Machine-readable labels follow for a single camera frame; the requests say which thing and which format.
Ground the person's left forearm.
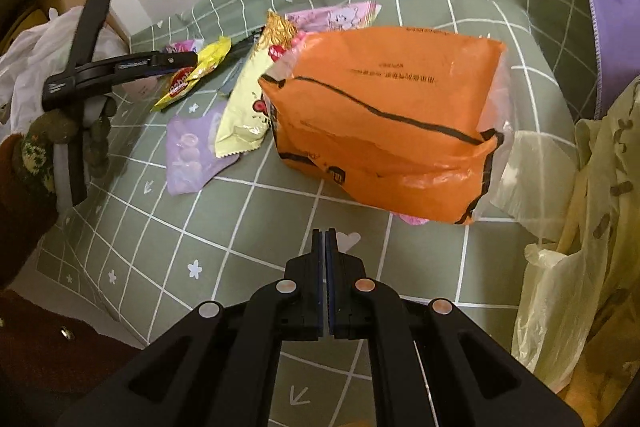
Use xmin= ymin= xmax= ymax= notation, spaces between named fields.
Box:
xmin=0 ymin=129 xmax=68 ymax=293

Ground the small pink purple wrapper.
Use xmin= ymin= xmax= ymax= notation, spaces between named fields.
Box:
xmin=162 ymin=38 xmax=206 ymax=55

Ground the orange packet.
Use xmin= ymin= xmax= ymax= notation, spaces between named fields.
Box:
xmin=257 ymin=25 xmax=513 ymax=226

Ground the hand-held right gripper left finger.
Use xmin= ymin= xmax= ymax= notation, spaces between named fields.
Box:
xmin=57 ymin=228 xmax=326 ymax=427

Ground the person's left hand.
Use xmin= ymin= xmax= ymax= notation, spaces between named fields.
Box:
xmin=30 ymin=99 xmax=115 ymax=180

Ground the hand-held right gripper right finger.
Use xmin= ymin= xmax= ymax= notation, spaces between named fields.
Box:
xmin=325 ymin=228 xmax=586 ymax=427

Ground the yellow trash bag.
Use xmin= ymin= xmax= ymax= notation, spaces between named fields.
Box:
xmin=510 ymin=74 xmax=640 ymax=403

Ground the person's brown garment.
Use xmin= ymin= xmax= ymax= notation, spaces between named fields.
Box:
xmin=0 ymin=289 xmax=151 ymax=408

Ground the yellow red snack wrapper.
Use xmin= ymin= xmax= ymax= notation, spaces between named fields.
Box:
xmin=152 ymin=36 xmax=232 ymax=112

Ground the green checked tablecloth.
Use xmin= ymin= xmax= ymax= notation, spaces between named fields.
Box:
xmin=37 ymin=0 xmax=601 ymax=427

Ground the white plastic bag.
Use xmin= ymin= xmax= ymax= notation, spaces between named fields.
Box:
xmin=0 ymin=7 xmax=131 ymax=138

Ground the lilac blister wrapper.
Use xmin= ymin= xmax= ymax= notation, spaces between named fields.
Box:
xmin=165 ymin=99 xmax=241 ymax=196

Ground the pink printed wrapper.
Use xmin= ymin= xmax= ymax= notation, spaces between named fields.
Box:
xmin=285 ymin=2 xmax=383 ymax=32

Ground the cream gold snack wrapper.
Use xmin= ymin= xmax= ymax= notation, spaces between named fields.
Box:
xmin=214 ymin=9 xmax=301 ymax=158

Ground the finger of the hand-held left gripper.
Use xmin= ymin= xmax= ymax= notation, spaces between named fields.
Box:
xmin=150 ymin=51 xmax=199 ymax=76

